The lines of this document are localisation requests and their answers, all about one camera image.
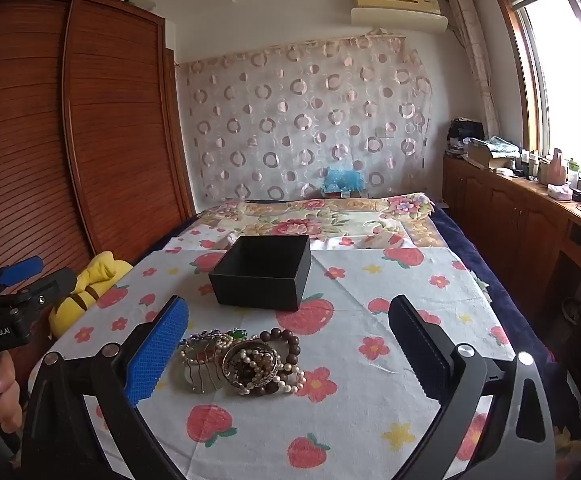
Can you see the dark blue bedsheet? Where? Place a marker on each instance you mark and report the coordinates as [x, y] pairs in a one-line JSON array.
[[470, 252]]

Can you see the floral pillow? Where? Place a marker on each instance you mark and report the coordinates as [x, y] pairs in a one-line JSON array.
[[290, 225]]

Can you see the wooden frame window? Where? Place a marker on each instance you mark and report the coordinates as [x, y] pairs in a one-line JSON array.
[[565, 70]]

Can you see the white air conditioner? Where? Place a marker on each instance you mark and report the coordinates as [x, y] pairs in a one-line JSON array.
[[395, 16]]

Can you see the blue plastic bag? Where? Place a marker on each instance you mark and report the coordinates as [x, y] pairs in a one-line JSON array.
[[343, 180]]

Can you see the circle print curtain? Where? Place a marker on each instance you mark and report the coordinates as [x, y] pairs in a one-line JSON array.
[[295, 125]]

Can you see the long wooden cabinet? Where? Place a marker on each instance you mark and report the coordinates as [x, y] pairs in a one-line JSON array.
[[510, 210]]

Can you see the pink tissue pack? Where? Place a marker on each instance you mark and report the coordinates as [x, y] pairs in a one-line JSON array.
[[559, 191]]

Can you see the green cap bottle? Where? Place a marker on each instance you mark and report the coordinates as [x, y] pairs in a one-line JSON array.
[[573, 175]]

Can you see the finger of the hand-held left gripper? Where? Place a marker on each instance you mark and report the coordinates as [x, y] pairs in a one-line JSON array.
[[53, 287], [20, 271]]

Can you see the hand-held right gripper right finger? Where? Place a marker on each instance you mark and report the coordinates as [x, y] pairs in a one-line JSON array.
[[415, 347]]

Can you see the strawberry print cloth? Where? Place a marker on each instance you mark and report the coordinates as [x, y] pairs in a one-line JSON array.
[[360, 285]]

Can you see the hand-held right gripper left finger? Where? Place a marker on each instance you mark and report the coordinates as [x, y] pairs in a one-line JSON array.
[[155, 355]]

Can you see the black cardboard box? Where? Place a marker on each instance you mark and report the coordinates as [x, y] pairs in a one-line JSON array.
[[250, 290]]

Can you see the pale patterned window curtain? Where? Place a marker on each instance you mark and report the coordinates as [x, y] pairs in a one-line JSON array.
[[475, 60]]

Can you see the black bag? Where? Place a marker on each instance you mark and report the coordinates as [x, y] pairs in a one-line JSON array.
[[465, 131]]

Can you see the brown wooden wardrobe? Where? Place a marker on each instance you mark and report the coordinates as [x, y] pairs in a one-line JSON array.
[[110, 135]]

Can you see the yellow plush toy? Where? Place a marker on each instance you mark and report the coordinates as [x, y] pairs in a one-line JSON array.
[[101, 270]]

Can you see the pale green jade bangle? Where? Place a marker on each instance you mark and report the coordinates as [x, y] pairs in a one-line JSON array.
[[184, 381]]

